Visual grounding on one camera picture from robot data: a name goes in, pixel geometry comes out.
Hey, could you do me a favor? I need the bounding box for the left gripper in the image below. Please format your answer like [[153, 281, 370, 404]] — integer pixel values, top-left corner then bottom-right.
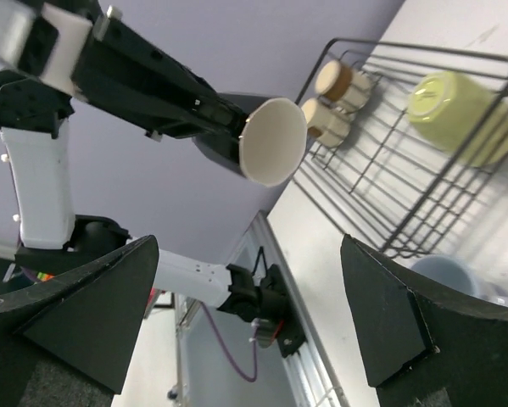
[[70, 3, 247, 140]]

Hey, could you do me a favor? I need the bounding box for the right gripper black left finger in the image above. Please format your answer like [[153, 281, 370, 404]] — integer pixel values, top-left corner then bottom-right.
[[0, 236, 159, 406]]

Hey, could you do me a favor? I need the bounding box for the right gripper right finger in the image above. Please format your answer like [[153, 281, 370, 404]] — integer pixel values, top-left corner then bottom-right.
[[340, 235, 508, 406]]

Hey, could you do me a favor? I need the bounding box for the black mug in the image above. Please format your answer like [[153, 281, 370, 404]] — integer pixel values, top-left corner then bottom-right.
[[193, 92, 307, 187]]

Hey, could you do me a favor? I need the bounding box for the cream and brown tumbler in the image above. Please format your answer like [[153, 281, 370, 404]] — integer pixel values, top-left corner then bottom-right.
[[315, 60, 373, 112]]

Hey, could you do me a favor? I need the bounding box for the pale yellow mug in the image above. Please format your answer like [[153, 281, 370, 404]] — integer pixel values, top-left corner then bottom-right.
[[407, 71, 508, 167]]

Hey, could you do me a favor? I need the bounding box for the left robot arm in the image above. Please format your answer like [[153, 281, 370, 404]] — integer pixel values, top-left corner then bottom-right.
[[0, 1, 307, 273]]

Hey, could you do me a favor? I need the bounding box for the light blue mug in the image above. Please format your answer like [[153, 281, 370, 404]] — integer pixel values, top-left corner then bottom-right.
[[410, 254, 508, 308]]

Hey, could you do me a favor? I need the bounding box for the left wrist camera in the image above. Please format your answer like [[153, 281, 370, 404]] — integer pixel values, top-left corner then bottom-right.
[[0, 1, 93, 97]]

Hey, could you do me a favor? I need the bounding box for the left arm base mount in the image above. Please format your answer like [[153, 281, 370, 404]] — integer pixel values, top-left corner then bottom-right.
[[217, 248, 306, 358]]

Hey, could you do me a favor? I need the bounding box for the wire dish rack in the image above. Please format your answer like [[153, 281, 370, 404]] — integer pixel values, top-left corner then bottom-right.
[[293, 38, 508, 259]]

